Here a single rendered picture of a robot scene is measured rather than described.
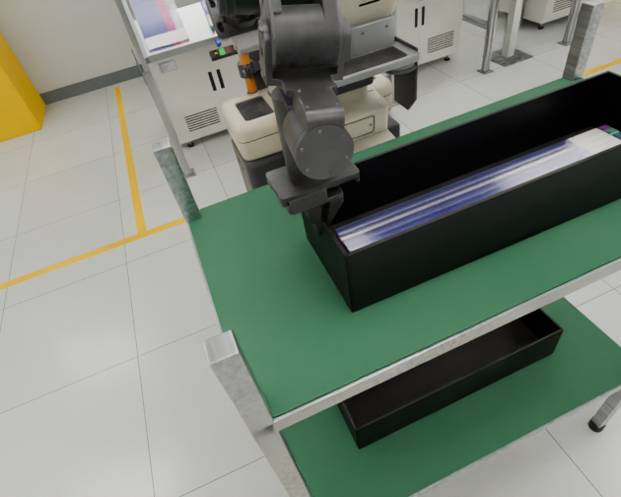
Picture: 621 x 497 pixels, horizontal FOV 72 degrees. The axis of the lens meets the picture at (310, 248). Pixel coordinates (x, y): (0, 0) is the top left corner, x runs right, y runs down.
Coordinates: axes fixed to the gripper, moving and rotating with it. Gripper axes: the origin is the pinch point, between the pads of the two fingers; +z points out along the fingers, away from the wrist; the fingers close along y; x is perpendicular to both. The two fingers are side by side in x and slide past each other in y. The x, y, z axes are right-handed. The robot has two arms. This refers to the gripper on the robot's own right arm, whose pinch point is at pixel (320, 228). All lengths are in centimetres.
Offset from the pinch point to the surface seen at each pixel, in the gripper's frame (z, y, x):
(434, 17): 62, 174, 232
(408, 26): 62, 154, 231
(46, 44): 52, -92, 395
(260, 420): 7.8, -16.1, -18.1
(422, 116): 99, 131, 176
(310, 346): 9.0, -7.4, -10.7
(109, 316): 102, -73, 109
